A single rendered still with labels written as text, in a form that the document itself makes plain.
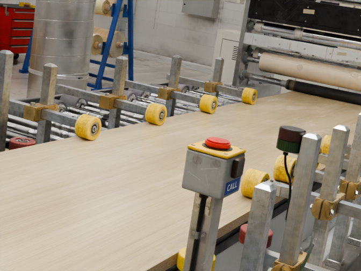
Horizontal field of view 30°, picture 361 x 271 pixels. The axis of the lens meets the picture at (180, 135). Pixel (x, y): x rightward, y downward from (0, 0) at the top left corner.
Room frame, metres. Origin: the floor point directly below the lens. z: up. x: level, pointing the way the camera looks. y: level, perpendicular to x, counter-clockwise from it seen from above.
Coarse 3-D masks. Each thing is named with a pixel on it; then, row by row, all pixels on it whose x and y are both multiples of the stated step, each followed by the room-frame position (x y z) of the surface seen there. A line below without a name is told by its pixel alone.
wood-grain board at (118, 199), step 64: (128, 128) 2.47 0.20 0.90; (192, 128) 2.64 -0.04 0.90; (256, 128) 2.84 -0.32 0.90; (320, 128) 3.07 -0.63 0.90; (0, 192) 1.55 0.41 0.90; (64, 192) 1.62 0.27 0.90; (128, 192) 1.70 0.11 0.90; (192, 192) 1.79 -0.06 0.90; (0, 256) 1.20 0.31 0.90; (64, 256) 1.24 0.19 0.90; (128, 256) 1.29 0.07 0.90
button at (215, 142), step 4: (208, 140) 1.00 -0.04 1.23; (212, 140) 1.00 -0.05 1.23; (216, 140) 1.01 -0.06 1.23; (220, 140) 1.01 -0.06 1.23; (224, 140) 1.02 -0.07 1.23; (208, 144) 1.00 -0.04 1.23; (212, 144) 1.00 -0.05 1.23; (216, 144) 0.99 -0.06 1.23; (220, 144) 1.00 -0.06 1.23; (224, 144) 1.00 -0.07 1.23; (228, 144) 1.01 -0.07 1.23; (216, 148) 1.00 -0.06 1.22; (220, 148) 1.00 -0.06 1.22; (224, 148) 1.00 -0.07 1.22
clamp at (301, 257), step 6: (300, 258) 1.50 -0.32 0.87; (276, 264) 1.45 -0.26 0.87; (282, 264) 1.45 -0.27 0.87; (294, 264) 1.45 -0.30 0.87; (300, 264) 1.47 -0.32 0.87; (270, 270) 1.44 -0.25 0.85; (276, 270) 1.43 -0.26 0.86; (282, 270) 1.43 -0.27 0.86; (288, 270) 1.43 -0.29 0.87; (294, 270) 1.44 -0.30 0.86
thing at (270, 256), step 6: (270, 252) 1.53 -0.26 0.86; (276, 252) 1.54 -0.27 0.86; (264, 258) 1.52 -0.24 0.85; (270, 258) 1.51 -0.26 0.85; (276, 258) 1.51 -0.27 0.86; (264, 264) 1.52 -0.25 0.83; (270, 264) 1.51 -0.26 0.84; (306, 264) 1.49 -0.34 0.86; (306, 270) 1.47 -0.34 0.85; (312, 270) 1.47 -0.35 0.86; (318, 270) 1.46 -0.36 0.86; (324, 270) 1.47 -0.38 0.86; (330, 270) 1.47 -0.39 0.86
